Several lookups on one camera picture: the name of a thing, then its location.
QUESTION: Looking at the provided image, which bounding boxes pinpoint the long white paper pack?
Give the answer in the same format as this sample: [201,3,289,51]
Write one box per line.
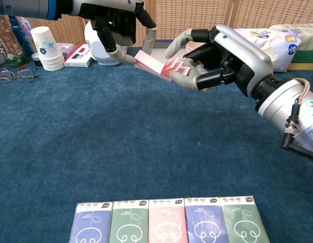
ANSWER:
[269,23,313,52]

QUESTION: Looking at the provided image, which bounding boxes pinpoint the green scouring sponge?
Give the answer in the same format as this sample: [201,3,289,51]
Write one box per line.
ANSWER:
[287,50,313,72]

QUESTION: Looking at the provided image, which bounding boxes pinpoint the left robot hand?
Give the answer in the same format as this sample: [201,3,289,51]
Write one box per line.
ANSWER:
[71,0,158,64]

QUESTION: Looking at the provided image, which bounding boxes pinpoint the small black jar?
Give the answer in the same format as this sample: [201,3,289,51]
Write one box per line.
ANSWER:
[31,52,43,67]

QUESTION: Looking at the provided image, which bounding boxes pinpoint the blue white tissue bag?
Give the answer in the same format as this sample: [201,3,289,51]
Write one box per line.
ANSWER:
[233,24,303,73]

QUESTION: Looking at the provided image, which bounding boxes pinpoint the blue tissue packet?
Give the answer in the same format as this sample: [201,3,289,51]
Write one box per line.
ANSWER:
[184,196,229,243]
[68,201,114,243]

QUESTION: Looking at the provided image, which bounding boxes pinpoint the small purple box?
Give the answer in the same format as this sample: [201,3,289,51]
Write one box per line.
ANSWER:
[56,43,76,60]

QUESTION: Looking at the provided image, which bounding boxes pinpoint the green tissue packet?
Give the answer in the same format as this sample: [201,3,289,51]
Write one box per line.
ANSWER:
[108,199,150,243]
[220,194,271,243]

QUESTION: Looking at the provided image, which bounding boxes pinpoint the stack of paper cups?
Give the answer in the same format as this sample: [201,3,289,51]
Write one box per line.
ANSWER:
[30,26,65,71]

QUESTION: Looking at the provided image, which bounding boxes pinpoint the wicker folding screen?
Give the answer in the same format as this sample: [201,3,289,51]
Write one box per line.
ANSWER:
[32,0,313,49]

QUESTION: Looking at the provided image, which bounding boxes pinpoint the pink paper booklet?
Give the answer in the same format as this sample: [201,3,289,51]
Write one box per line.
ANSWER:
[134,49,191,83]

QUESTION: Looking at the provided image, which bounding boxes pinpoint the red white blue box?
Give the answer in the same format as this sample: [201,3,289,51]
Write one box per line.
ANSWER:
[63,43,94,68]

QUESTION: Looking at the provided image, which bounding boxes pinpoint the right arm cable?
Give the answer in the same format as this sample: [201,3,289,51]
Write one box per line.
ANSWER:
[280,77,313,161]

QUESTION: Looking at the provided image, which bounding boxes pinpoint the blue carpet mat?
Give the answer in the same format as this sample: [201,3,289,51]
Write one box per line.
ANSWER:
[0,47,313,243]

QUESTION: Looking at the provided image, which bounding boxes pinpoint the clear water bottle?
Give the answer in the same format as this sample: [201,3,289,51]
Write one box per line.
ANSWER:
[16,16,36,54]

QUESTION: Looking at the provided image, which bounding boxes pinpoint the white rice cooker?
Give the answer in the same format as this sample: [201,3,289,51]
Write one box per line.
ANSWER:
[84,20,130,67]

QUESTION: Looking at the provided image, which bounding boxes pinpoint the beige bowl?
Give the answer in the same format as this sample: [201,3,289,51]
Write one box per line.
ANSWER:
[185,41,210,53]

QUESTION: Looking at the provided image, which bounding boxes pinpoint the green tea bottle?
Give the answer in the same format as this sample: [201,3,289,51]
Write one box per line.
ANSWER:
[0,14,30,68]

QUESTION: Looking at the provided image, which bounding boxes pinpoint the thin-framed eyeglasses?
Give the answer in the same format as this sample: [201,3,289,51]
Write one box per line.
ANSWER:
[0,67,39,85]

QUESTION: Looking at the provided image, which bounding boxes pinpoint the grey tray blue rim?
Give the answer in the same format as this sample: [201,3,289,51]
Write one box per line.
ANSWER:
[149,39,178,66]

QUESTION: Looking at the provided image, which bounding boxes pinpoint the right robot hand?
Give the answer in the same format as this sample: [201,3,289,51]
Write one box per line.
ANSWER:
[165,24,274,98]

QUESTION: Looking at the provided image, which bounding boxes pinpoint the dark blue bottle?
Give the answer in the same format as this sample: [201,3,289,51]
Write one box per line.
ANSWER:
[8,15,27,56]

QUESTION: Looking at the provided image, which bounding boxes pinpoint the pink tissue packet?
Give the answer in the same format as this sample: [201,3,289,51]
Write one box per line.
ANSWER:
[147,198,189,243]

